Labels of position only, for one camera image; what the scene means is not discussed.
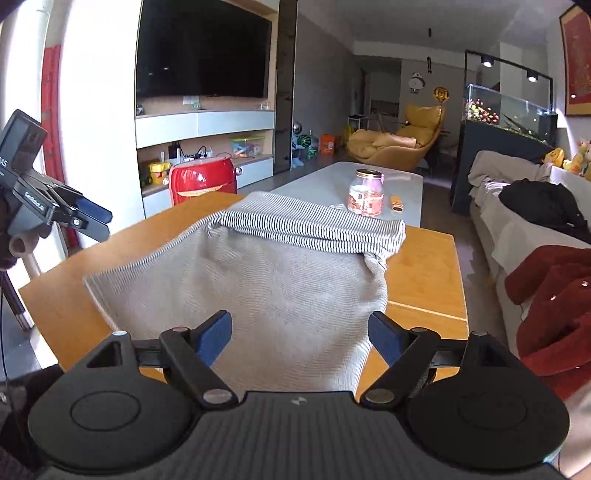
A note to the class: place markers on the white wall clock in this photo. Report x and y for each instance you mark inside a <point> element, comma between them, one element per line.
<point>416,83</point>

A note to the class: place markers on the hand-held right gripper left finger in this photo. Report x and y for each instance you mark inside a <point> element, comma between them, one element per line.
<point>216,339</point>

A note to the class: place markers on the grey striped garment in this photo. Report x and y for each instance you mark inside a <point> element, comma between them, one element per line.
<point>277,286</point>

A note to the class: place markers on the beige blanket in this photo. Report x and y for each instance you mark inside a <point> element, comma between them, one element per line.
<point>498,166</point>

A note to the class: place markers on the dark aquarium cabinet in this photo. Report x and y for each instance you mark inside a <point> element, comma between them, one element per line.
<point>489,161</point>

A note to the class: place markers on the glass jar with gold lid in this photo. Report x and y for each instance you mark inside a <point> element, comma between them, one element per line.
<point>366,196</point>

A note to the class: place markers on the yellow toy truck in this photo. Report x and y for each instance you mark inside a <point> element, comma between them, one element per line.
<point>158,173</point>

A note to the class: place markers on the wooden table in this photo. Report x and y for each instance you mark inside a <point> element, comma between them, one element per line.
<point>425,267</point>

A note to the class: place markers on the yellow armchair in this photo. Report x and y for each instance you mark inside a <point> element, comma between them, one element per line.
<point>397,138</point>

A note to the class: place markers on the small orange box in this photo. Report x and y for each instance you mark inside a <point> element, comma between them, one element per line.
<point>396,204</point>

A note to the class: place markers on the orange balloon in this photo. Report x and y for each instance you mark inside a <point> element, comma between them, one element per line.
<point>441,94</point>

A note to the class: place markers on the black television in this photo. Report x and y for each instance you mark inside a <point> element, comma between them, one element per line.
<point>203,50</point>

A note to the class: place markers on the clear box with green lid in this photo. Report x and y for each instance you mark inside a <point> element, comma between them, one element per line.
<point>247,147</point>

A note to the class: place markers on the glass aquarium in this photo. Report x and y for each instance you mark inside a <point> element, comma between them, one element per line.
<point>508,104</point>

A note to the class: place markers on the white tv shelf unit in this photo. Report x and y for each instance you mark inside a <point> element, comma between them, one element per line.
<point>221,122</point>

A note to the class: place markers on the white marble coffee table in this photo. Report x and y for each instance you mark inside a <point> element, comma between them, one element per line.
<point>318,184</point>

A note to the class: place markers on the grey sofa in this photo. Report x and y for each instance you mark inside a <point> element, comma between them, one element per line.
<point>498,230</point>

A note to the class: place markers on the black jacket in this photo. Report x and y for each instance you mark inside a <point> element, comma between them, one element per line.
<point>540,203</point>

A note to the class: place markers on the red fleece coat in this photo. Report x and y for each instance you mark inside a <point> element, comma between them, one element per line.
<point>554,300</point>

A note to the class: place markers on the red framed wall picture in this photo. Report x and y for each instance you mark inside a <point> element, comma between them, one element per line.
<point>577,60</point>

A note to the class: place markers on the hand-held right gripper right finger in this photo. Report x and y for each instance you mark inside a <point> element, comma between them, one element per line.
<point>385,339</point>

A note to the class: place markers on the orange carton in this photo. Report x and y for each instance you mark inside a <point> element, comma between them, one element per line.
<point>329,144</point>

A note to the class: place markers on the red hanging banner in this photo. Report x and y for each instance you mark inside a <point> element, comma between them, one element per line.
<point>53,115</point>

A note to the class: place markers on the silver ball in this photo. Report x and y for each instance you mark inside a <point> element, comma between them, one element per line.
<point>298,127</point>

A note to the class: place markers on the green striped ball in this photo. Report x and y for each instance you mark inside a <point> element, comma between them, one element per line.
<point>305,141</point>

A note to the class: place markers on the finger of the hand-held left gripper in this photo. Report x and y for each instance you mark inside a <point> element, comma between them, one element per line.
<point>94,210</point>
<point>87,228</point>

